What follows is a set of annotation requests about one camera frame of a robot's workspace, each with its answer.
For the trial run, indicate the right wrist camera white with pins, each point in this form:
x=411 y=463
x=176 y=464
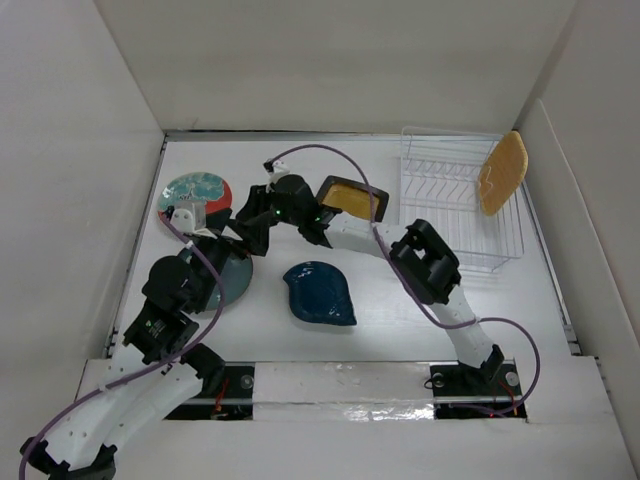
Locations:
x=276 y=169

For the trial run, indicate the woven bamboo square plate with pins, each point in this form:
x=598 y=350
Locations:
x=502 y=173

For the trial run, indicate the aluminium base rail with mounts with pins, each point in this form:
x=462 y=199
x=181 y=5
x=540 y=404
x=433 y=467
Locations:
x=355 y=391

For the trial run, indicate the dark blue leaf-shaped plate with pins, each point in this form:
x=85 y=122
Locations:
x=318 y=293

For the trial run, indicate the white wire dish rack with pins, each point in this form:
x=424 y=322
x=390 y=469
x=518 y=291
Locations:
x=440 y=176

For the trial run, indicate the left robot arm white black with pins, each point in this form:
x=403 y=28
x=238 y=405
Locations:
x=160 y=361

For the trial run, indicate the brown black square plate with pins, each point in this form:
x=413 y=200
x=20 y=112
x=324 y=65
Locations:
x=352 y=197

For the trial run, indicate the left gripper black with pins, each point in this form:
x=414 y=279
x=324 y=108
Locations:
x=255 y=232

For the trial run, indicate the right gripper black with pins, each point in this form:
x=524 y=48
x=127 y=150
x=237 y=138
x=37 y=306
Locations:
x=258 y=201

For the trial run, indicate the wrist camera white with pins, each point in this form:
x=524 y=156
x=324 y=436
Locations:
x=276 y=169
x=186 y=216

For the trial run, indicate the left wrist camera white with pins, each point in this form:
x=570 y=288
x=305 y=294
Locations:
x=186 y=216

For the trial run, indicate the teal round plate white blossoms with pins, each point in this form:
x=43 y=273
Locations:
x=236 y=276

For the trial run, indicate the red teal floral round plate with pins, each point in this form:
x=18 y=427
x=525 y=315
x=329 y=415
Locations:
x=207 y=187

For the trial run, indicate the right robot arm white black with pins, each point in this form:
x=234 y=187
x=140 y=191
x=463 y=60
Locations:
x=426 y=267

